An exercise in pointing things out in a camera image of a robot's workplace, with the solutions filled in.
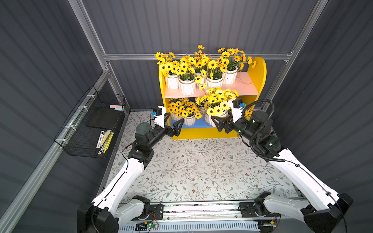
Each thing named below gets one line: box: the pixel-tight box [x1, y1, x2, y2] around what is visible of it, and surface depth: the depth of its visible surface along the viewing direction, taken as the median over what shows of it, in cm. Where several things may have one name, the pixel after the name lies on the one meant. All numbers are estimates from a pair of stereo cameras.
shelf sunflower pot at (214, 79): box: [205, 59, 223, 89], surface depth 70 cm
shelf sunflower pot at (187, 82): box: [175, 56, 197, 96], surface depth 69 cm
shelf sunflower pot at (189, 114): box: [179, 106, 198, 127], surface depth 84 cm
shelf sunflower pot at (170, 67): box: [154, 51, 180, 90], surface depth 67 cm
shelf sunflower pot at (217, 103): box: [203, 87, 240, 127], surface depth 59 cm
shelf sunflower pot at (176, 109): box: [167, 100, 185, 121], surface depth 85 cm
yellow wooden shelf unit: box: [158, 57, 267, 140], surface depth 70 cm
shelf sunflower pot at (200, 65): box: [193, 44, 208, 88], surface depth 67 cm
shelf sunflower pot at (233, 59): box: [217, 47, 257, 85], surface depth 72 cm
